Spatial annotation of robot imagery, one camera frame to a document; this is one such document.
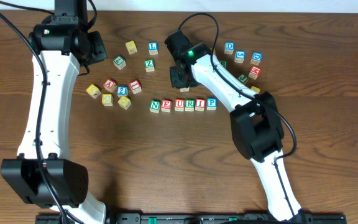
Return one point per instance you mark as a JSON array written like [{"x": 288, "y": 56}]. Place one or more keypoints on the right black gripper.
[{"x": 179, "y": 78}]

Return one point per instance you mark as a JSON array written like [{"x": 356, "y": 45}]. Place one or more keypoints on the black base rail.
[{"x": 255, "y": 218}]

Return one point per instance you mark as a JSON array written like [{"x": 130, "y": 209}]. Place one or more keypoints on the yellow C block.
[{"x": 107, "y": 99}]

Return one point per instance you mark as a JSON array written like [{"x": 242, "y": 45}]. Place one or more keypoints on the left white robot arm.
[{"x": 42, "y": 173}]

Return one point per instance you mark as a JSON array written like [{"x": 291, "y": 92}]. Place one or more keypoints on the green 7 block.
[{"x": 119, "y": 62}]

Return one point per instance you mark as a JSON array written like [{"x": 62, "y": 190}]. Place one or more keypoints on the red U block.
[{"x": 179, "y": 104}]

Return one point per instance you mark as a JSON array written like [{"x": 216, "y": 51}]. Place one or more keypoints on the yellow S block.
[{"x": 184, "y": 89}]

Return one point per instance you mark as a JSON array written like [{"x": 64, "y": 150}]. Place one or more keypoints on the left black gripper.
[{"x": 97, "y": 47}]

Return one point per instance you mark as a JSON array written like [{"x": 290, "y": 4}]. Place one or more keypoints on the blue d block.
[
  {"x": 256, "y": 58},
  {"x": 229, "y": 48}
]

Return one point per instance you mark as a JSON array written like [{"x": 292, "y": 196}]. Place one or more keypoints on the red block under gripper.
[{"x": 254, "y": 72}]

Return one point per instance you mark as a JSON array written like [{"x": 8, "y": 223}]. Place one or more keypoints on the red i block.
[
  {"x": 135, "y": 86},
  {"x": 200, "y": 104}
]

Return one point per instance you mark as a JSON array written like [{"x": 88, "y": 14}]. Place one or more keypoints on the green N block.
[{"x": 155, "y": 106}]

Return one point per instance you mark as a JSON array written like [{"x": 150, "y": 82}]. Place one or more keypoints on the blue 5 block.
[{"x": 239, "y": 56}]

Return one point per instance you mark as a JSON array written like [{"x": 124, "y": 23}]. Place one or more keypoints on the red E block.
[{"x": 166, "y": 106}]

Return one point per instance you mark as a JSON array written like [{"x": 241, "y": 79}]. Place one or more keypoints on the yellow M block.
[{"x": 254, "y": 88}]

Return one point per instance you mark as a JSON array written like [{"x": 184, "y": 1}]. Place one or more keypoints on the red A block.
[{"x": 110, "y": 85}]

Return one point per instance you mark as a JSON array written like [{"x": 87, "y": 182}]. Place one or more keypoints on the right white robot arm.
[{"x": 256, "y": 125}]

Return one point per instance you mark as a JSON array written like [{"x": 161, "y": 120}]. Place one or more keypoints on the green Z block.
[{"x": 149, "y": 65}]

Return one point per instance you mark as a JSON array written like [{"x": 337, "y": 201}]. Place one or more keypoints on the green R block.
[{"x": 189, "y": 105}]

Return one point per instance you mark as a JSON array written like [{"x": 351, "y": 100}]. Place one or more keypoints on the blue P block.
[{"x": 211, "y": 104}]

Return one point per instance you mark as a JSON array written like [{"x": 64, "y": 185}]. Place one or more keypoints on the green J block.
[{"x": 243, "y": 79}]

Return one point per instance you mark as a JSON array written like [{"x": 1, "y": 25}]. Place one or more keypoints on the green B block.
[{"x": 224, "y": 63}]

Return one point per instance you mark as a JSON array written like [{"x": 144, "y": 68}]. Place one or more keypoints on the yellow K block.
[{"x": 93, "y": 91}]

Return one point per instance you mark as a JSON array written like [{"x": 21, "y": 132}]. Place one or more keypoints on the blue 2 block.
[{"x": 122, "y": 91}]

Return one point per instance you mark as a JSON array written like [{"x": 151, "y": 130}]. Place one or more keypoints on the blue D block far right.
[{"x": 256, "y": 58}]

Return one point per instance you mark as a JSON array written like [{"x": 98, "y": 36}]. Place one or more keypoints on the yellow Q block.
[{"x": 124, "y": 102}]

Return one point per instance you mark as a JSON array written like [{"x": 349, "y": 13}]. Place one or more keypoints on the blue L block left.
[{"x": 153, "y": 48}]

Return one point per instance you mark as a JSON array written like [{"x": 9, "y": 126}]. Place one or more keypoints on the yellow block top left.
[{"x": 131, "y": 47}]

